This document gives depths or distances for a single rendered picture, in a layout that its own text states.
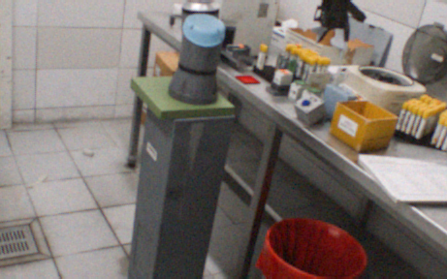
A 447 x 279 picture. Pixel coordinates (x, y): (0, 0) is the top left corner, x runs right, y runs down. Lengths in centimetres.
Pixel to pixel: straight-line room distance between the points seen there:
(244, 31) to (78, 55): 145
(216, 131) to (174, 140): 14
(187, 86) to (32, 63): 188
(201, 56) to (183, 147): 27
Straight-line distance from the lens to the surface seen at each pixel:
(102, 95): 346
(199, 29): 145
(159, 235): 166
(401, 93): 182
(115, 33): 334
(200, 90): 149
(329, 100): 169
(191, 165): 156
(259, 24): 216
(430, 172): 150
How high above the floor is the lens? 146
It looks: 25 degrees down
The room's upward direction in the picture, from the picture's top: 11 degrees clockwise
